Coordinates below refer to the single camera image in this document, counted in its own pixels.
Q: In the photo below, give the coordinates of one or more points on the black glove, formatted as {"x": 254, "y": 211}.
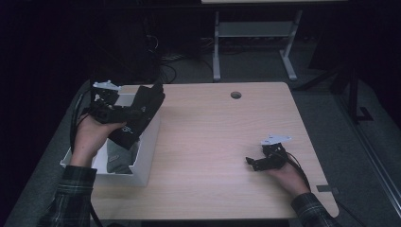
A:
{"x": 142, "y": 113}

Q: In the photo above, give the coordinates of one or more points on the aluminium rail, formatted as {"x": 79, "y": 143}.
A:
{"x": 372, "y": 157}

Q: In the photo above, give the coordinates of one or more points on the black tape strip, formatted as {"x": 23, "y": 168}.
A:
{"x": 327, "y": 189}

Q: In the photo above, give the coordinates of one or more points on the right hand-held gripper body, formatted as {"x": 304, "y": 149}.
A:
{"x": 274, "y": 156}

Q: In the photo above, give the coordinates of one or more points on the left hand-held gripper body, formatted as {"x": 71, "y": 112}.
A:
{"x": 105, "y": 110}

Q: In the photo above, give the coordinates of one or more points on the dark metal stand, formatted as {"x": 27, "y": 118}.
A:
{"x": 350, "y": 85}

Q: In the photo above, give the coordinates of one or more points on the grey metal-frame table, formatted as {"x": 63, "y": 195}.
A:
{"x": 252, "y": 29}

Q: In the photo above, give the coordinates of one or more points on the grey mitten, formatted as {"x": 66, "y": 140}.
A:
{"x": 121, "y": 159}

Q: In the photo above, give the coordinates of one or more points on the person's left hand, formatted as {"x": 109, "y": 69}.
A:
{"x": 90, "y": 138}

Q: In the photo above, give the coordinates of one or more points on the person's right hand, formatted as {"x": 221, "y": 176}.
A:
{"x": 290, "y": 179}

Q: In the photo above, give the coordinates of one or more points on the white box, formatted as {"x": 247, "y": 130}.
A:
{"x": 148, "y": 151}

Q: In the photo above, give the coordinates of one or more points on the black floor bracket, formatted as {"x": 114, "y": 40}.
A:
{"x": 365, "y": 114}

